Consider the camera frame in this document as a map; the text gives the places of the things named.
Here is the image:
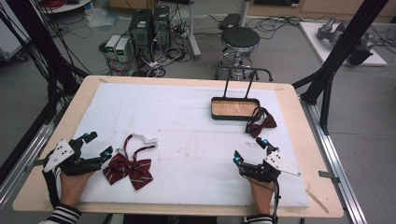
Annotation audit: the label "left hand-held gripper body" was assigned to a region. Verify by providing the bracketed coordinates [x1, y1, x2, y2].
[42, 138, 104, 177]

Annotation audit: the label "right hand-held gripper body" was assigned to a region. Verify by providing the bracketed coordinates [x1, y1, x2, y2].
[238, 150, 302, 184]

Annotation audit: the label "plain dark red bow tie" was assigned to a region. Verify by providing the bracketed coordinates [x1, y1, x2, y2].
[245, 106, 278, 139]

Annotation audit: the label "striped dark red bow tie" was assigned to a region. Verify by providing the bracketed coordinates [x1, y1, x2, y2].
[102, 133, 159, 191]

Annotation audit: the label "black rack with wooden base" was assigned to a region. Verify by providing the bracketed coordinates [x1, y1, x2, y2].
[210, 66, 274, 122]

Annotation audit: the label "person's left hand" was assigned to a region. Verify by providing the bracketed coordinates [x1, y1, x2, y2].
[59, 171, 94, 208]

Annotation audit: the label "person's right hand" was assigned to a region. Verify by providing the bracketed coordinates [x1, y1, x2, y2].
[248, 179, 276, 216]

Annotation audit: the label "white foam board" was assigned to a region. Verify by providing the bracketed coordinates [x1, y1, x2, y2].
[47, 81, 311, 210]

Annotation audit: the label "thin wooden stick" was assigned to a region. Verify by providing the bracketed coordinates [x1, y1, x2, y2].
[305, 188, 330, 215]

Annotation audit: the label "white power supply unit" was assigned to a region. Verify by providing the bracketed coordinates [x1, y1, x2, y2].
[105, 34, 121, 59]
[114, 37, 132, 63]

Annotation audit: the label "black round stool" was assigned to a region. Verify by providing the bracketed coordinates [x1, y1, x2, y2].
[214, 25, 262, 80]

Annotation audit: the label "white platform board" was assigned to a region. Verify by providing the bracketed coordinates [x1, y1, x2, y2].
[298, 21, 388, 68]

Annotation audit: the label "clear plastic bag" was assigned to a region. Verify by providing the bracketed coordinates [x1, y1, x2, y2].
[84, 7, 120, 30]

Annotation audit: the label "whiteboard panel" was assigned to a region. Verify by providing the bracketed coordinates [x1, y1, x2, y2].
[0, 0, 31, 61]

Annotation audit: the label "flat black box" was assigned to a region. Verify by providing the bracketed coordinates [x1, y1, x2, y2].
[219, 12, 242, 31]

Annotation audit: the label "grey desk leg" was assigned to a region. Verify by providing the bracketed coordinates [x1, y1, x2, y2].
[186, 0, 203, 61]

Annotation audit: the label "round white table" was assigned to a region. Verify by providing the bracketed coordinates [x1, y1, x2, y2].
[39, 0, 92, 15]

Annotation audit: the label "light wooden cabinets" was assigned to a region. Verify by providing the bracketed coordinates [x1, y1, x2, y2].
[247, 0, 396, 19]

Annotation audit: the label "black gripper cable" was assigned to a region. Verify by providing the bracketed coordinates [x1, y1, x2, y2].
[241, 174, 281, 224]

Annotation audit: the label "black gripper strap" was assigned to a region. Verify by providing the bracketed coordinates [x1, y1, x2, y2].
[41, 152, 62, 210]

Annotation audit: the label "aluminium rail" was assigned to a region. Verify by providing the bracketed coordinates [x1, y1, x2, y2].
[0, 122, 55, 204]
[299, 94, 369, 224]

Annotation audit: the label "black metal frame post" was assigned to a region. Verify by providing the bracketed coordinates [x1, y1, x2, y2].
[291, 0, 390, 135]
[0, 0, 90, 185]

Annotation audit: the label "red cable bundle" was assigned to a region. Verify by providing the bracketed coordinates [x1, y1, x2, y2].
[41, 0, 65, 9]

